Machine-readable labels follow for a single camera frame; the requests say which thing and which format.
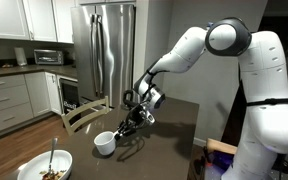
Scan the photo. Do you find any black wine cooler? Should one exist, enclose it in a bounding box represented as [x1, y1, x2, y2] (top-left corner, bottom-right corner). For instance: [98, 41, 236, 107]
[59, 78, 80, 114]

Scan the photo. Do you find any silver toaster oven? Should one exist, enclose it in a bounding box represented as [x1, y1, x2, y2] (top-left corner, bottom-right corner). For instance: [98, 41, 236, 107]
[34, 49, 64, 65]

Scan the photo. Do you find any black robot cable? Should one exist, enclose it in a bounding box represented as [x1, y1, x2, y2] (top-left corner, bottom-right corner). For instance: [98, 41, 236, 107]
[140, 68, 170, 111]

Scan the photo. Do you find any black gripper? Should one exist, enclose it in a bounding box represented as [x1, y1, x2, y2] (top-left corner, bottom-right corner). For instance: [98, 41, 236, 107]
[114, 106, 147, 138]

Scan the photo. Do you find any stainless steel refrigerator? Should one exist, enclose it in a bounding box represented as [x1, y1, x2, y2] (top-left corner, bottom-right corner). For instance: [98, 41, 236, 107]
[71, 4, 135, 107]

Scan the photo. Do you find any wooden board base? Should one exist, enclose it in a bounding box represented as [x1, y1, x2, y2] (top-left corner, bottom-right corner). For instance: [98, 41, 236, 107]
[206, 138, 237, 154]

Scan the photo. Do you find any stainless electric kettle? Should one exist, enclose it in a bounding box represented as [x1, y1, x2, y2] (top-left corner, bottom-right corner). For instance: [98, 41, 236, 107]
[123, 90, 139, 109]

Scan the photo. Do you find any white ceramic mug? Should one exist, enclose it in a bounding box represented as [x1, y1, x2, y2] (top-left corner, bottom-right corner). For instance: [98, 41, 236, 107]
[93, 131, 116, 156]

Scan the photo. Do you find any metal spoon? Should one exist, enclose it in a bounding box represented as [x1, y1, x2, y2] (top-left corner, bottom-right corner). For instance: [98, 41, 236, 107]
[47, 137, 58, 175]

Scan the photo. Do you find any white paper towel roll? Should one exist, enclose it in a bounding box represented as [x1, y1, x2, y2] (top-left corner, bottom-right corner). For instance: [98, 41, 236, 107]
[14, 47, 27, 66]

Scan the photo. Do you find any white cereal bowl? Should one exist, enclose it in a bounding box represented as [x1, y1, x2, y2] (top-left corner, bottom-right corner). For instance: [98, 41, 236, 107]
[17, 150, 73, 180]

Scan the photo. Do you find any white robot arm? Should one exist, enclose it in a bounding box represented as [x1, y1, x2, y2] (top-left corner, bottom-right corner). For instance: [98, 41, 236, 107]
[115, 17, 288, 180]

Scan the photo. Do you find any beige wooden chair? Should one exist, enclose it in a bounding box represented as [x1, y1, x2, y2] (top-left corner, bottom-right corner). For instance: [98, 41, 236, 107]
[61, 96, 110, 136]

